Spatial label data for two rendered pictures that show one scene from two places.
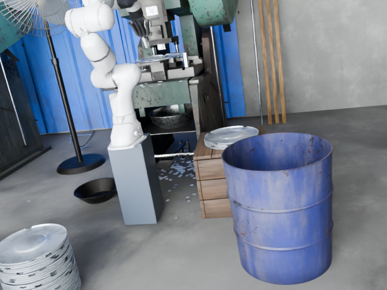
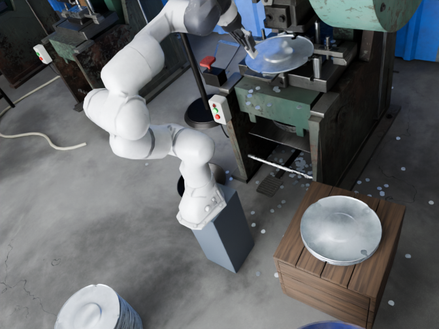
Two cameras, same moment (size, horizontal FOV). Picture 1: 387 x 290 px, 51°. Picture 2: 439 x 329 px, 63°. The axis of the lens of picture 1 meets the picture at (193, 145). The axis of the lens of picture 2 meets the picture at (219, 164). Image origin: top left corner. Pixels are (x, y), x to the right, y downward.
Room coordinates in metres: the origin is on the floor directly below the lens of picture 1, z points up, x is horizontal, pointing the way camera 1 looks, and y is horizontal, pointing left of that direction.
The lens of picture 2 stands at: (1.27, -0.34, 1.60)
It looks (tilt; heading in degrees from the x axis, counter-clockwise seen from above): 45 degrees down; 37
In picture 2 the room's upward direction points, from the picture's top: 20 degrees counter-clockwise
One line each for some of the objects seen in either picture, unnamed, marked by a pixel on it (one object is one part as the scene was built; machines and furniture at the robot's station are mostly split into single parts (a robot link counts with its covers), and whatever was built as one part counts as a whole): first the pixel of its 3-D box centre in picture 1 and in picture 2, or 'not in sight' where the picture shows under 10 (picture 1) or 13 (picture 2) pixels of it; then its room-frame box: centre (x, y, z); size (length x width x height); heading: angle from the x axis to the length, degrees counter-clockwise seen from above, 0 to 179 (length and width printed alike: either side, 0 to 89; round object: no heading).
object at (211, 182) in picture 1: (235, 170); (340, 253); (2.04, -0.20, 0.18); 0.40 x 0.38 x 0.35; 171
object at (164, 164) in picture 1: (174, 154); (292, 158); (2.57, 0.14, 0.14); 0.59 x 0.10 x 0.05; 165
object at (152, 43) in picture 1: (161, 42); (292, 20); (2.71, 0.10, 0.86); 0.20 x 0.16 x 0.05; 75
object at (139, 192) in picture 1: (137, 179); (220, 227); (2.01, 0.32, 0.23); 0.18 x 0.18 x 0.45; 78
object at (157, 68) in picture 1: (157, 69); (275, 72); (2.54, 0.15, 0.72); 0.25 x 0.14 x 0.14; 165
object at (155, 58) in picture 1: (157, 57); (278, 53); (2.58, 0.14, 0.78); 0.29 x 0.29 x 0.01
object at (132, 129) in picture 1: (124, 129); (197, 195); (1.97, 0.33, 0.52); 0.22 x 0.19 x 0.14; 168
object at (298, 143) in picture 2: (175, 123); (303, 118); (2.71, 0.10, 0.31); 0.43 x 0.42 x 0.01; 75
